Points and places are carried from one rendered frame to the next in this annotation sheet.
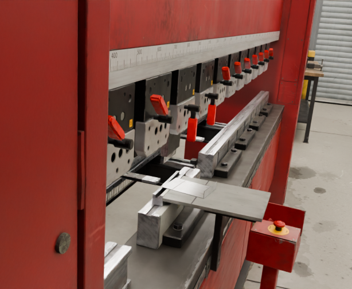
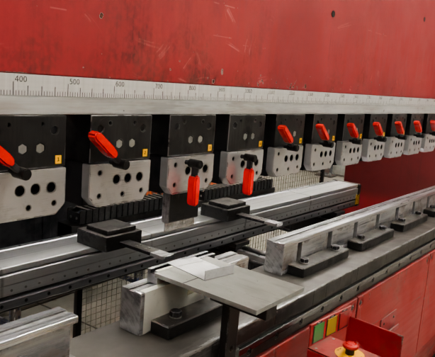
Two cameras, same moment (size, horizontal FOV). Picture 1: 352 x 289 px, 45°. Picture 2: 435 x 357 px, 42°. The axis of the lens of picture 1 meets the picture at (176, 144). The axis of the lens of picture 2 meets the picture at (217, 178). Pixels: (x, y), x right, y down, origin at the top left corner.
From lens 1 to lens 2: 47 cm
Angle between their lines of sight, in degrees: 20
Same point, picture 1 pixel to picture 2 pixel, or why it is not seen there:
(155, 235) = (137, 318)
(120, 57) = (32, 81)
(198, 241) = (198, 337)
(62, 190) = not seen: outside the picture
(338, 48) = not seen: outside the picture
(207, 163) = (276, 254)
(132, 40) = (59, 68)
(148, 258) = (120, 343)
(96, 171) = not seen: outside the picture
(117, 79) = (27, 106)
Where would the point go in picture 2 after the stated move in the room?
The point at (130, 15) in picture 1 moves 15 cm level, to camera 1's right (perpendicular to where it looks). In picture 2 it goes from (54, 40) to (139, 44)
